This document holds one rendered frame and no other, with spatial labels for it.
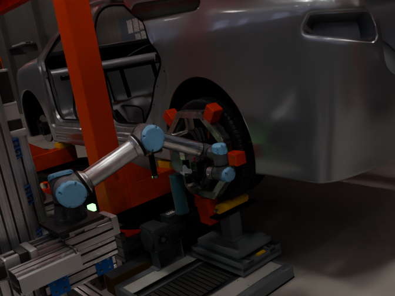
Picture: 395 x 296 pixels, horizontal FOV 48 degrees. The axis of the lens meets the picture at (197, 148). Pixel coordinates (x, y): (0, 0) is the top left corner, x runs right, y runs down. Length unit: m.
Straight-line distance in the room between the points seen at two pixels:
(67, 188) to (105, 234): 0.38
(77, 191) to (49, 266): 0.32
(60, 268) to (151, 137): 0.67
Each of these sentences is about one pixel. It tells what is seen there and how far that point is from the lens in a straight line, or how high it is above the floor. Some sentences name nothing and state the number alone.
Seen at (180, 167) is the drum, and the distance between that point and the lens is 2.64.
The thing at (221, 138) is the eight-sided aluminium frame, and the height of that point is 0.97.
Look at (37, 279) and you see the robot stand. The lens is 1.97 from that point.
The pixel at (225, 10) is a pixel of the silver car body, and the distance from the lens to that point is 2.50.
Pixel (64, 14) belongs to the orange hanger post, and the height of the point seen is 1.79.
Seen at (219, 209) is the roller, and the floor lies 0.51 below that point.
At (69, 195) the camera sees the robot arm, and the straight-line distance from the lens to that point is 1.93.
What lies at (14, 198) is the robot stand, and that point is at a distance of 2.19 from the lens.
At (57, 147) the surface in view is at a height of 0.70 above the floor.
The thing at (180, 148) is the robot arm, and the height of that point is 1.01.
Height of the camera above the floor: 1.50
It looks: 13 degrees down
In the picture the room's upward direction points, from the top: 9 degrees counter-clockwise
